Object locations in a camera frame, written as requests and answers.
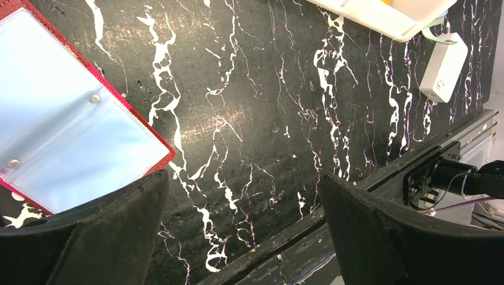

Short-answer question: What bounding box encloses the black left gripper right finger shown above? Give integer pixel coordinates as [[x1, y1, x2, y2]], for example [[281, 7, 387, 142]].
[[319, 173, 503, 284]]

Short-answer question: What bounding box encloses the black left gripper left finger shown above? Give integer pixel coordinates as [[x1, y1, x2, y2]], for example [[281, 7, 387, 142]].
[[1, 170, 169, 284]]

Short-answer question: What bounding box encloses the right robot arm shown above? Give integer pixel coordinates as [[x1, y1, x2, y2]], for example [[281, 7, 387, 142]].
[[402, 141, 503, 211]]

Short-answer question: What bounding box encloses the red open card holder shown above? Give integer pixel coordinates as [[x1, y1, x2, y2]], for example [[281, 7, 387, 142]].
[[1, 1, 175, 214]]

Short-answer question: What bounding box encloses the green open card holder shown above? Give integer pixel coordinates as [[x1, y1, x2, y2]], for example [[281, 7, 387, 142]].
[[421, 17, 454, 45]]

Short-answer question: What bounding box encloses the white power bank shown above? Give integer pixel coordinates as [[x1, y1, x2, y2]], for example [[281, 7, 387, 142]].
[[419, 33, 468, 103]]

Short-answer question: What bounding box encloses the white divided plastic tray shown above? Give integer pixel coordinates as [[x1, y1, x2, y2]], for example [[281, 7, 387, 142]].
[[309, 0, 456, 43]]

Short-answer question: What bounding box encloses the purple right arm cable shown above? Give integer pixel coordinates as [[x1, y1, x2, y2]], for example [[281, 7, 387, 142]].
[[419, 195, 504, 215]]

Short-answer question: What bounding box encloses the aluminium frame rail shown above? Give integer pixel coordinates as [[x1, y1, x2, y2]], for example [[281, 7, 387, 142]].
[[357, 109, 499, 194]]

